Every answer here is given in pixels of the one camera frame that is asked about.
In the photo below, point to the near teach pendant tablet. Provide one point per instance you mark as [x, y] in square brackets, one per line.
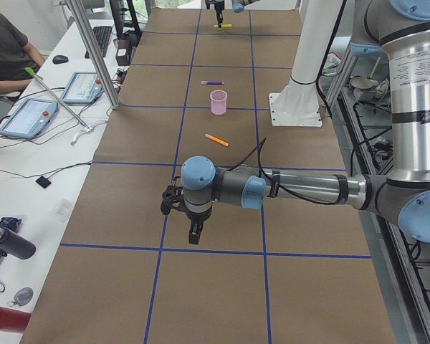
[29, 119]

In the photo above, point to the metal rod with green tip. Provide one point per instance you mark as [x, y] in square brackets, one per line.
[87, 128]

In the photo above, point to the pink mesh pen holder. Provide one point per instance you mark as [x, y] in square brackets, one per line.
[218, 100]

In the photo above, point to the far teach pendant tablet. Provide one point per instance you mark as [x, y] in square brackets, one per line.
[82, 88]

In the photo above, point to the purple highlighter pen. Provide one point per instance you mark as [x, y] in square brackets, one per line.
[212, 82]

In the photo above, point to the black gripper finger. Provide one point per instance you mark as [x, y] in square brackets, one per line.
[192, 234]
[218, 18]
[198, 228]

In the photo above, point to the red bottle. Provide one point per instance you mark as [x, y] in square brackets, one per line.
[13, 321]

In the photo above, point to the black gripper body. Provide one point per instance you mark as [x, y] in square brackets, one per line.
[194, 218]
[218, 5]

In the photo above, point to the black computer monitor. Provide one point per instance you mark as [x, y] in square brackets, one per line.
[119, 10]

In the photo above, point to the black water bottle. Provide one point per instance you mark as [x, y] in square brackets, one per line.
[16, 245]

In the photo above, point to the teach pendant tablet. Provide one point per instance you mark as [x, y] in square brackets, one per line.
[82, 88]
[29, 119]

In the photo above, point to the round grey tag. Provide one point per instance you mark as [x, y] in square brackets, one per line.
[22, 297]

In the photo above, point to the black computer mouse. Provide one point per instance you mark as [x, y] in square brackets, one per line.
[60, 59]

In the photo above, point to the black keyboard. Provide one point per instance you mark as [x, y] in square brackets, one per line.
[102, 35]

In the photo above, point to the orange highlighter pen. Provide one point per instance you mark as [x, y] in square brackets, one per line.
[216, 140]

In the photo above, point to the seated person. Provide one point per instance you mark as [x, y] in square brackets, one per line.
[16, 54]

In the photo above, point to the aluminium frame post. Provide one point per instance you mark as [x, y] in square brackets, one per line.
[78, 12]

